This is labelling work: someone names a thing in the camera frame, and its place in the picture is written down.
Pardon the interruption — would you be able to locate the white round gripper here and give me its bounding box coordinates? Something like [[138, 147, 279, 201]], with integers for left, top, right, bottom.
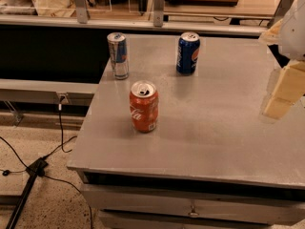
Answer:
[[258, 0, 305, 119]]

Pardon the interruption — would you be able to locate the orange coke can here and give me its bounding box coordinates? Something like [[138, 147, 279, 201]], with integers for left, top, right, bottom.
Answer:
[[130, 80, 159, 133]]

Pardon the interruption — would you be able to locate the blue pepsi can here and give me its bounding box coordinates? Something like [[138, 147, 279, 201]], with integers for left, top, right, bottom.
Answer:
[[176, 31, 200, 75]]

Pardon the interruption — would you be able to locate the silver blue red bull can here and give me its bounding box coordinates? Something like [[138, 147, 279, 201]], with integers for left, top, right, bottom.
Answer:
[[107, 32, 129, 79]]

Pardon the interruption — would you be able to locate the grey metal drawer cabinet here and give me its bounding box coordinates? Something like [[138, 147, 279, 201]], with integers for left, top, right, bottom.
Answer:
[[82, 172, 305, 225]]

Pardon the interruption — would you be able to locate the black metal floor stand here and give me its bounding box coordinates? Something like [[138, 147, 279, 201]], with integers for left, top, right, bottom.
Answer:
[[0, 157, 48, 229]]

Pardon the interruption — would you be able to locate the grey metal rail frame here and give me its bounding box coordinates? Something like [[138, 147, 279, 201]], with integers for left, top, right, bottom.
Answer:
[[0, 0, 280, 36]]

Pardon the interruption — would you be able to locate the black floor cable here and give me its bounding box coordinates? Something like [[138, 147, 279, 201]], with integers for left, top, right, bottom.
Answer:
[[0, 103, 93, 229]]

